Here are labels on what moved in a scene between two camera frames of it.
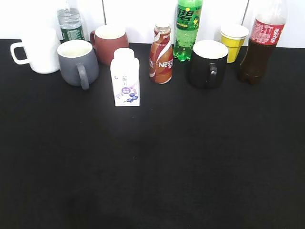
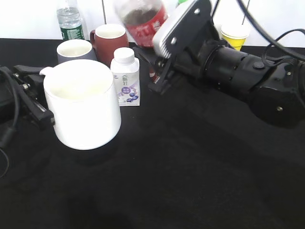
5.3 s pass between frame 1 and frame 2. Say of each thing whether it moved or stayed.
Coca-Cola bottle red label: moved
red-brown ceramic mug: stayed
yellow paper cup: stayed
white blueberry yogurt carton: stayed
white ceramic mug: moved
